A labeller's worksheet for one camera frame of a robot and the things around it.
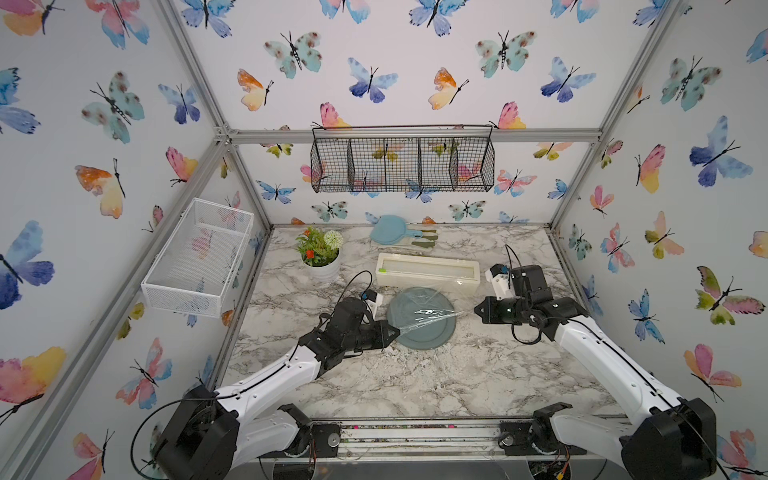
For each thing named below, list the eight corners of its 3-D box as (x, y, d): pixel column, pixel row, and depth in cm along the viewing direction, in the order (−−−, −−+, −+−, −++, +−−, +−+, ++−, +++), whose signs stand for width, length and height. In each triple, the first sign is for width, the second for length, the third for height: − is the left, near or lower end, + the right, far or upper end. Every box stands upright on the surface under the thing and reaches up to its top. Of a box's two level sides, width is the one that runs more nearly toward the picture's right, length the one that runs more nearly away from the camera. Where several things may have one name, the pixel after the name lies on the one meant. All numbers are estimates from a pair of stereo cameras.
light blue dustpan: (363, 244, 118) (363, 239, 116) (366, 218, 127) (365, 213, 125) (422, 244, 118) (422, 239, 116) (420, 218, 127) (420, 213, 125)
